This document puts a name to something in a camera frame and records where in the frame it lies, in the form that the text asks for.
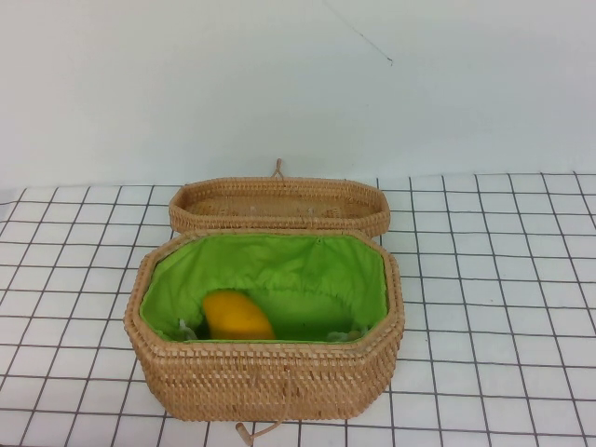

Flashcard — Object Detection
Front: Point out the yellow toy mango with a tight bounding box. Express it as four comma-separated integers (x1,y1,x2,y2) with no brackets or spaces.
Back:
202,289,277,341

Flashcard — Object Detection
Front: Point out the green fabric basket liner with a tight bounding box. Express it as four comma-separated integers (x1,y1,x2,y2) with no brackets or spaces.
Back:
139,234,390,345

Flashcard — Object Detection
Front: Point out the woven rattan basket lid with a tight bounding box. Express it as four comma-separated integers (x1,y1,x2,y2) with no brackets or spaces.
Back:
169,179,391,238

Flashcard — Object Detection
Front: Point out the woven rattan basket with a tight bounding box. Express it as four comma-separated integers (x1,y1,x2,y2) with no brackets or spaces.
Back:
123,227,409,423

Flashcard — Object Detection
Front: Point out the white black-grid tablecloth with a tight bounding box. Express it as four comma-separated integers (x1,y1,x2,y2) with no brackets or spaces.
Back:
0,171,596,447

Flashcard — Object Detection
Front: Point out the wooden toggle with cord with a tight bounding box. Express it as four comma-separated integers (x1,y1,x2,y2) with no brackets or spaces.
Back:
235,372,299,441

